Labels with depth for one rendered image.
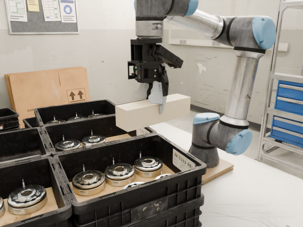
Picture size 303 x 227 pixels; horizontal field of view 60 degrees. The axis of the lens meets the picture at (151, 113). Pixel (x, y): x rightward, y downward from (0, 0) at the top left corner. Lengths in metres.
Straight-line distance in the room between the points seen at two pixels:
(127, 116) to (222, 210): 0.53
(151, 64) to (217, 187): 0.64
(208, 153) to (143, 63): 0.63
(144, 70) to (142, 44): 0.07
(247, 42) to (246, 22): 0.07
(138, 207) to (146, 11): 0.51
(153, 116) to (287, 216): 0.60
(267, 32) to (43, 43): 3.22
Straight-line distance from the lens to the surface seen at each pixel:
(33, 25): 3.84
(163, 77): 0.72
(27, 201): 0.84
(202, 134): 1.15
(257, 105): 3.78
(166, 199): 0.77
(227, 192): 1.12
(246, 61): 1.05
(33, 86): 3.71
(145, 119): 0.73
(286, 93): 2.62
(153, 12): 0.71
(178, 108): 0.81
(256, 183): 1.22
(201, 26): 1.02
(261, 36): 1.02
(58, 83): 3.80
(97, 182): 0.86
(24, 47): 3.82
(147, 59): 0.72
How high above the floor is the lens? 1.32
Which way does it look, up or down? 18 degrees down
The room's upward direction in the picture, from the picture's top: straight up
